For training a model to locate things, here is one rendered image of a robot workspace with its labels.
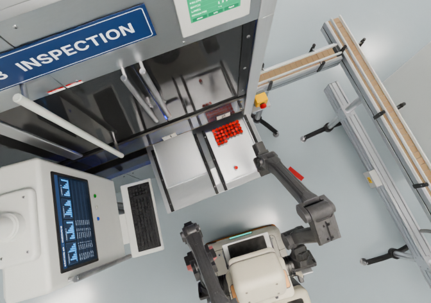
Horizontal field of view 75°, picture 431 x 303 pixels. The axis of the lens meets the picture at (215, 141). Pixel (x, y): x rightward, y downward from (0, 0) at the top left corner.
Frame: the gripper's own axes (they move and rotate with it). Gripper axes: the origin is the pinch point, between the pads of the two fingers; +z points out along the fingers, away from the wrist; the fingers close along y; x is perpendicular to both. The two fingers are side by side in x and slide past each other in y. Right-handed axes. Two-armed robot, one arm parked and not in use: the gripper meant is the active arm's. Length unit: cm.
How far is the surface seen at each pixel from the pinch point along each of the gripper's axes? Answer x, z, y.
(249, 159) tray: 1.4, 20.0, 9.4
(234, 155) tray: 8.8, 20.0, 15.4
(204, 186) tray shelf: 32.8, 19.9, 4.1
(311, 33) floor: -124, 110, 122
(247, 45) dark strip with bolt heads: -4, -58, 38
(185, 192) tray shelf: 45.3, 19.8, 4.9
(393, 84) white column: -143, 72, 31
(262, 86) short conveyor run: -25, 16, 49
